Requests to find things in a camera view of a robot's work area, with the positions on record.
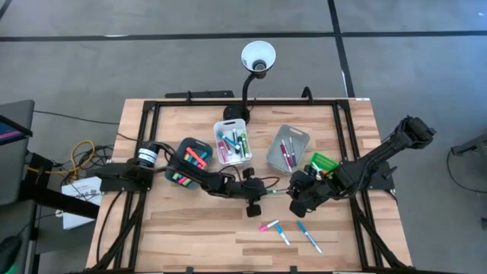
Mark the orange highlighter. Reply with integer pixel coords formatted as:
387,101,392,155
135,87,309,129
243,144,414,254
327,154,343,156
185,145,208,169

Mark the teal plastic bin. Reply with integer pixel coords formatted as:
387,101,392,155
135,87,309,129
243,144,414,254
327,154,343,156
164,137,214,190

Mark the yellow cable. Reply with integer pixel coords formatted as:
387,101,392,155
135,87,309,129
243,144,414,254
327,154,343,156
25,139,97,177

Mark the teal Expo marker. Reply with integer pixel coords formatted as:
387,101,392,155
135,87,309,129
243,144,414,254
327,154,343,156
217,131,241,151

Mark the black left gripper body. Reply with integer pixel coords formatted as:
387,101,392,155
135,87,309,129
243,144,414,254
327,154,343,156
231,178,268,199

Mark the black computer mouse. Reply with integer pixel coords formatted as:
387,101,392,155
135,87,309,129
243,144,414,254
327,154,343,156
0,234,23,272

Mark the grey desk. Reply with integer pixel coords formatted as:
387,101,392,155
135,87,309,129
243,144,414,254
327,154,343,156
0,99,36,206

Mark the grey plastic bin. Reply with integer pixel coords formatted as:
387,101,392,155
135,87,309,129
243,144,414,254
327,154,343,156
265,123,311,176

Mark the long magenta cap marker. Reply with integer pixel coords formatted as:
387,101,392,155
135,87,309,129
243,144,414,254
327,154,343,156
280,139,293,173

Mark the black stand foot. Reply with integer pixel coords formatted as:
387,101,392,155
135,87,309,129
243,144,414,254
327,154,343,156
450,132,487,158

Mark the white plastic bin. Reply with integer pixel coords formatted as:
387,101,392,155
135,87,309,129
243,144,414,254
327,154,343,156
212,118,253,166

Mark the green plastic basket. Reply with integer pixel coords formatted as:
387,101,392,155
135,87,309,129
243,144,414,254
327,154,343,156
307,151,340,178

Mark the black floor cable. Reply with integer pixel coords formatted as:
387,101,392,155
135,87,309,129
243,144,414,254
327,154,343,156
33,109,121,126
445,148,487,194

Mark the black desk leg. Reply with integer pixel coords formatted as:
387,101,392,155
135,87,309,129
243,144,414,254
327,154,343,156
17,151,100,221

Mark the dark tablet screen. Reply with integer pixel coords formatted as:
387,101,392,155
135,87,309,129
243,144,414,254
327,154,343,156
0,113,33,146

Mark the purple dry-erase marker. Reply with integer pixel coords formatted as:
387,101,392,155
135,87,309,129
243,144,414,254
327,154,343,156
288,136,298,167

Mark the black aluminium table frame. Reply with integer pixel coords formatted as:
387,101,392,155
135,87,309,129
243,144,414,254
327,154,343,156
88,97,411,274

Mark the white paper sheet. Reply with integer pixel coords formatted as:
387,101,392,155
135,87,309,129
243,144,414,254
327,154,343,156
60,175,103,231

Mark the black flat bar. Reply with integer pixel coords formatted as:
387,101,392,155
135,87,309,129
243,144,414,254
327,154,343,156
164,90,236,100

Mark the pink cap white marker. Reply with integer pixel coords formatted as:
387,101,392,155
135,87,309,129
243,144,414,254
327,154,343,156
258,218,281,232

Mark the teal cap white marker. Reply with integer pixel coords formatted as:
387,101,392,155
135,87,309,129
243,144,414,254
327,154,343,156
274,223,291,247

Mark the thin blue marker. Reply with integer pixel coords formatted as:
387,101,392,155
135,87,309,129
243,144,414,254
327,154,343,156
296,220,323,254

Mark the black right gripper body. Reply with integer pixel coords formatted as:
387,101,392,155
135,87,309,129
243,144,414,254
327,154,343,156
288,170,339,202

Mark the black gooseneck desk lamp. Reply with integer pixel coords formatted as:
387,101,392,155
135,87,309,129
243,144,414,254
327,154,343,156
223,40,277,126

